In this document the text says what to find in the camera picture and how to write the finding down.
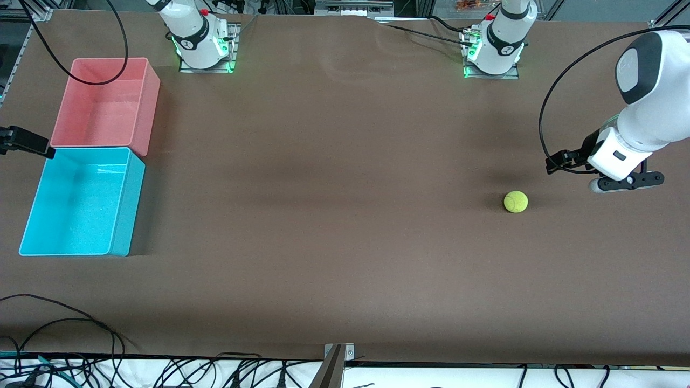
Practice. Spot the orange object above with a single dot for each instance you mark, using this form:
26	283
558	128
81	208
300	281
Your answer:
474	5

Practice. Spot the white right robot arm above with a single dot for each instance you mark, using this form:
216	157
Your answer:
188	32

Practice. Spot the aluminium frame profile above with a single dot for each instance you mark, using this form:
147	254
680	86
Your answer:
674	11

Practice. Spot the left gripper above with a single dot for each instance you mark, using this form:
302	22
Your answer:
586	147

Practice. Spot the yellow-green tennis ball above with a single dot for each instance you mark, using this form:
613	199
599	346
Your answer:
516	201

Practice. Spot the aluminium corner bracket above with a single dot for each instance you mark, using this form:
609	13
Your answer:
42	14
659	24

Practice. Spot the grey metal box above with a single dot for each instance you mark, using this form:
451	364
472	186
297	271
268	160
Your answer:
353	7

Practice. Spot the pink plastic bin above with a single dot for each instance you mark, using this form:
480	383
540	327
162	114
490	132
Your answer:
102	108

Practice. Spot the small metal table bracket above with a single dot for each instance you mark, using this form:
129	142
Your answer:
349	353

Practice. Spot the blue plastic bin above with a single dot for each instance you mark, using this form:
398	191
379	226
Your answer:
75	205

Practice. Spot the aluminium frame rail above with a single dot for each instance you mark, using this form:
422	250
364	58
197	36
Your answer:
21	46

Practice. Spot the grey metal bar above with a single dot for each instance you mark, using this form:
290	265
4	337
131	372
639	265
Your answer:
329	374

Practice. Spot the black plug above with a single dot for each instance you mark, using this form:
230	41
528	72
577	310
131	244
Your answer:
282	377

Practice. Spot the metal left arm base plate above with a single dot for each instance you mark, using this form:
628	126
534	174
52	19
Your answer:
509	76

